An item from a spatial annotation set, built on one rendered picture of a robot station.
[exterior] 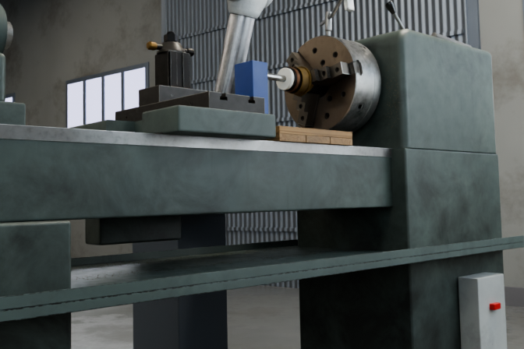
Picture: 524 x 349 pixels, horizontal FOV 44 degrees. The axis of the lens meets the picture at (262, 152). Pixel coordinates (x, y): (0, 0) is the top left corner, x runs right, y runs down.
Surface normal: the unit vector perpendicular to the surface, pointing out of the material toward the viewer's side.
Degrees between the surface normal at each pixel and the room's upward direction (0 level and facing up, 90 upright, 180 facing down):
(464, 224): 90
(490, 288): 90
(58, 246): 90
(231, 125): 90
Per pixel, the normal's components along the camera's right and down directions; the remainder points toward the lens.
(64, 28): -0.64, -0.04
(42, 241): 0.68, -0.07
